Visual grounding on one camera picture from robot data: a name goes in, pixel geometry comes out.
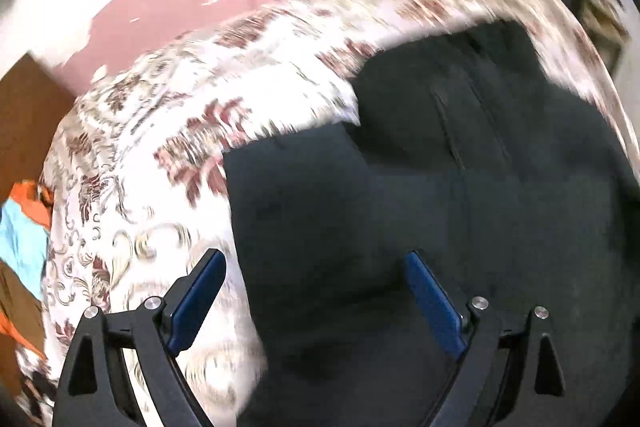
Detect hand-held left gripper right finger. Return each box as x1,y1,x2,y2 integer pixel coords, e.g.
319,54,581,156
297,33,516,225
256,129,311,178
404,250,568,427

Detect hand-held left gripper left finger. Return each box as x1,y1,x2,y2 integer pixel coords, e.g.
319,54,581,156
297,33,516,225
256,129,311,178
52,248,227,427

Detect large black coat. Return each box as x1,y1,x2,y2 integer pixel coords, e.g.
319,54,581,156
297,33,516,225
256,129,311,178
222,18,640,427

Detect orange and blue clothes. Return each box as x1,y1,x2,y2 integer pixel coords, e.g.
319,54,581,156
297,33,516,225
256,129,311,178
0,181,57,360

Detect floral patterned bedspread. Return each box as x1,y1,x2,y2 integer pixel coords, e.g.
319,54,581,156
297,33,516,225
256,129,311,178
15,0,632,427

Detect brown wooden headboard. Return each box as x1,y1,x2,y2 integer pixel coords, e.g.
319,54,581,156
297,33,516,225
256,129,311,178
0,52,83,208

